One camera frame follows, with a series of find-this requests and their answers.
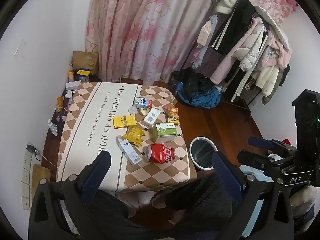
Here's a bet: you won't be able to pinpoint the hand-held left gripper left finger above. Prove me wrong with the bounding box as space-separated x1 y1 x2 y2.
28 151 112 240

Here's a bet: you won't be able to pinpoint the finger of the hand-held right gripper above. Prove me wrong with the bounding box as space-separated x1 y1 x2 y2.
248 136 298 153
237 150 296 172

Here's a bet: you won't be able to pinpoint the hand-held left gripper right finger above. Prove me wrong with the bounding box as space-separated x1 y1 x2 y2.
211 151 295 240

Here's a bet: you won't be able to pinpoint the white trash bin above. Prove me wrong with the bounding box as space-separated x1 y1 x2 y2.
189 136 218 172

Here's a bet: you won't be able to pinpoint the yellow box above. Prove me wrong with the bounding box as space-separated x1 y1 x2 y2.
113 115 137 129

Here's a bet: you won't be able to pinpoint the green white box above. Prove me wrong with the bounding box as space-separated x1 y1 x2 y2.
152 123 178 143

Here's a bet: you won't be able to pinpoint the orange snack packet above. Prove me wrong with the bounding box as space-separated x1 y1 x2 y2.
163 106 180 125

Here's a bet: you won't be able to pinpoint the white barcode box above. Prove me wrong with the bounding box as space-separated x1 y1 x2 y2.
142 108 162 128

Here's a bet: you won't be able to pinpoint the blue white drink carton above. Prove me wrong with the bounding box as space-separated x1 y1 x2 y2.
134 97 152 109

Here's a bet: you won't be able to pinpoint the person's right forearm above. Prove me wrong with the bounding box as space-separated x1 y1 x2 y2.
289 186 320 220

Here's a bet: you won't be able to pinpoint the long white box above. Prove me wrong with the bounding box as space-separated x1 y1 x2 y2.
119 139 142 167

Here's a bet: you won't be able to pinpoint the black clothes rack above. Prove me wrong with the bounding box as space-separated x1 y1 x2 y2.
224 96 253 120

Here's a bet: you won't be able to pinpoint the person's dark trousers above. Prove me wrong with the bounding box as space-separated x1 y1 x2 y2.
82 175 242 240

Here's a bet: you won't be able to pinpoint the grey slipper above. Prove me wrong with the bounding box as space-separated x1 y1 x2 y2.
116 194 137 218
151 190 175 209

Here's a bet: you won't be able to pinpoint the yellow crumpled wrapper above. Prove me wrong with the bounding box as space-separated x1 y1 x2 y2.
122 126 146 147

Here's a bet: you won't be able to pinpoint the checkered tablecloth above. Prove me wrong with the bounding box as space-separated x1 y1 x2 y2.
55 81 198 193

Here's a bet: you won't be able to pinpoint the light wooden board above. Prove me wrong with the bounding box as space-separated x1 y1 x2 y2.
32 164 52 207

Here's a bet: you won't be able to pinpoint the dark low shelf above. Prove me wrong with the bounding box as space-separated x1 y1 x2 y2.
49 90 73 137

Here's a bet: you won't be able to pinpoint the white spray bottle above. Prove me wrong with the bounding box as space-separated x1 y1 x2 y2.
47 119 58 137

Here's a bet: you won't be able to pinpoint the red soda can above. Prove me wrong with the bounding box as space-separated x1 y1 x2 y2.
142 142 176 164

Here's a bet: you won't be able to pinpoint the white power strip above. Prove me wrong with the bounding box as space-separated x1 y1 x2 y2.
21 150 33 210

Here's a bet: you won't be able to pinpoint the black clothes pile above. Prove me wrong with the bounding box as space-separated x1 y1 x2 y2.
171 68 215 98

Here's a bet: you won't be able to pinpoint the yellow lid tub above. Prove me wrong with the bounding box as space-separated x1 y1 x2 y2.
76 69 90 82

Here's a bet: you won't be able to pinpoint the row of hanging clothes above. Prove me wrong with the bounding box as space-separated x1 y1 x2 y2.
191 0 293 105

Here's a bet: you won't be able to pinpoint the brown paper bag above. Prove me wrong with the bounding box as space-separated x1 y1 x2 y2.
72 51 100 75

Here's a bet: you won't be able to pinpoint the pink floral curtain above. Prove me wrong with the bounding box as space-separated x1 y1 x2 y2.
84 0 298 84

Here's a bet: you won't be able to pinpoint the white cable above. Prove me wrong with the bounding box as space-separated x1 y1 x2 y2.
35 151 58 167

